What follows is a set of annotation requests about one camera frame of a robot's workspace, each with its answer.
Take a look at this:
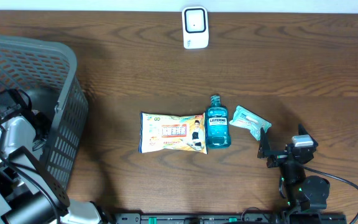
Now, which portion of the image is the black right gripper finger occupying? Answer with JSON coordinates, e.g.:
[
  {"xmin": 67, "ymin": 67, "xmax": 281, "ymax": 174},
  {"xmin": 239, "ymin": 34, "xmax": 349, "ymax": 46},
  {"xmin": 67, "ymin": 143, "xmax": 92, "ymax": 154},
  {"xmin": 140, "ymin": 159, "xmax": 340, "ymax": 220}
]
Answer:
[
  {"xmin": 298, "ymin": 124, "xmax": 315, "ymax": 145},
  {"xmin": 259, "ymin": 128, "xmax": 270, "ymax": 152}
]

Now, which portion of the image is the mint green wipes packet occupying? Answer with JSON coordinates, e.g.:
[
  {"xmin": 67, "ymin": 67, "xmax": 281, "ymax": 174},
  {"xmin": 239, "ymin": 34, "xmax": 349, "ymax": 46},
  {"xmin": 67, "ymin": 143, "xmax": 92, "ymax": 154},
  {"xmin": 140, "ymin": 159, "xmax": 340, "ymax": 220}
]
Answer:
[{"xmin": 229, "ymin": 105, "xmax": 272, "ymax": 141}]

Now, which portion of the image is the teal mouthwash bottle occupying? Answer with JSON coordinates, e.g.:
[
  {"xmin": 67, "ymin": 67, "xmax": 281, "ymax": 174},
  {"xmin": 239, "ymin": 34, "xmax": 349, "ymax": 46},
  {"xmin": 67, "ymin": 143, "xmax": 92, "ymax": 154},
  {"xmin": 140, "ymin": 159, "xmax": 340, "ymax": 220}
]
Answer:
[{"xmin": 205, "ymin": 95, "xmax": 231, "ymax": 149}]

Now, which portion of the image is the wet wipes pack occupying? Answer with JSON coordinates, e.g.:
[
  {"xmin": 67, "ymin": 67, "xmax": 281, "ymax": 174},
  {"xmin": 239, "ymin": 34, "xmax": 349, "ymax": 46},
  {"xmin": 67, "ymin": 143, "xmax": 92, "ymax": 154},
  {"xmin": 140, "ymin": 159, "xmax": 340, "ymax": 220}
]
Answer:
[{"xmin": 139, "ymin": 112, "xmax": 208, "ymax": 154}]

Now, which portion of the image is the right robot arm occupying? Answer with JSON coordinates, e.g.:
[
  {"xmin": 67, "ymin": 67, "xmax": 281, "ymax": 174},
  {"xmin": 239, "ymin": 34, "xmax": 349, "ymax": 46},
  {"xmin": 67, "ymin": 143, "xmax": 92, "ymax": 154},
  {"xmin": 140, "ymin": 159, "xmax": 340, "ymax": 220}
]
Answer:
[{"xmin": 257, "ymin": 125, "xmax": 330, "ymax": 223}]

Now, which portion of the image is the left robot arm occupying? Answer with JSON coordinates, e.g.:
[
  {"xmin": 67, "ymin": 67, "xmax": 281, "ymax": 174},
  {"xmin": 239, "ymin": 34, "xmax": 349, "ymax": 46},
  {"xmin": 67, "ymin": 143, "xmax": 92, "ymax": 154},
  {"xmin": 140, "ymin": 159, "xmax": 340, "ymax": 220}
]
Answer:
[{"xmin": 0, "ymin": 89, "xmax": 116, "ymax": 223}]

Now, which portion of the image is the white barcode scanner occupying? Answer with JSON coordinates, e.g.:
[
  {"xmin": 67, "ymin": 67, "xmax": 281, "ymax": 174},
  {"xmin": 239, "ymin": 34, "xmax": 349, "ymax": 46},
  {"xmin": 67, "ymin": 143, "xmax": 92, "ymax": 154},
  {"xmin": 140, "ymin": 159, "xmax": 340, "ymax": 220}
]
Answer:
[{"xmin": 181, "ymin": 6, "xmax": 209, "ymax": 49}]

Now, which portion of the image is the grey plastic basket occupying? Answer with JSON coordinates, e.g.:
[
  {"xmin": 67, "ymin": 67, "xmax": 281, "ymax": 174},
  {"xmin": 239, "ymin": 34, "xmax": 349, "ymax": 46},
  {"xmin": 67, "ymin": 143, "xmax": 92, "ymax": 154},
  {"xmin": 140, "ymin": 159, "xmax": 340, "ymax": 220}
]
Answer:
[{"xmin": 0, "ymin": 35, "xmax": 88, "ymax": 187}]

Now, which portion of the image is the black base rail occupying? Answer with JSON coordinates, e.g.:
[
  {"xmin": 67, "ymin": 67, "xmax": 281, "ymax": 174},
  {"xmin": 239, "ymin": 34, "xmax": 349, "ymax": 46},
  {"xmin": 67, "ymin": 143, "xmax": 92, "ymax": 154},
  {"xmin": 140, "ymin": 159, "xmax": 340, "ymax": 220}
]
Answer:
[{"xmin": 114, "ymin": 212, "xmax": 348, "ymax": 224}]

